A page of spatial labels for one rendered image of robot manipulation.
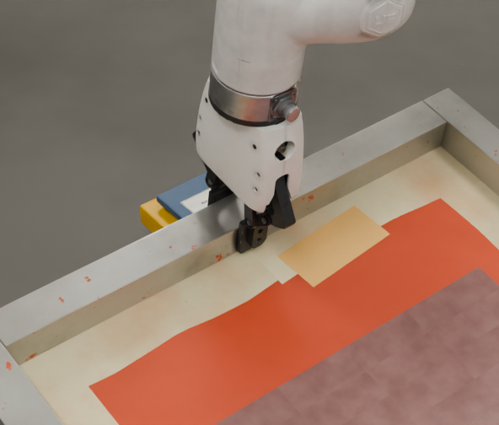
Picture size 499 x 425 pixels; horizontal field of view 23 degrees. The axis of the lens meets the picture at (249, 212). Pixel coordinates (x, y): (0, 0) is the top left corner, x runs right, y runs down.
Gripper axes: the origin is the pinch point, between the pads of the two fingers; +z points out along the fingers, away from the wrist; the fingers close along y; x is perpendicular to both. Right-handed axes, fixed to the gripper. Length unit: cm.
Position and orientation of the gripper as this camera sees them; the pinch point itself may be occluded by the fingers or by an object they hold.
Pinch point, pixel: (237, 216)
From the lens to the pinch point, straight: 113.9
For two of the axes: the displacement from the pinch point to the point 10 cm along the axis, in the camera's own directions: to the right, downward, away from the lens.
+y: -6.1, -6.2, 5.0
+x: -7.9, 4.0, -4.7
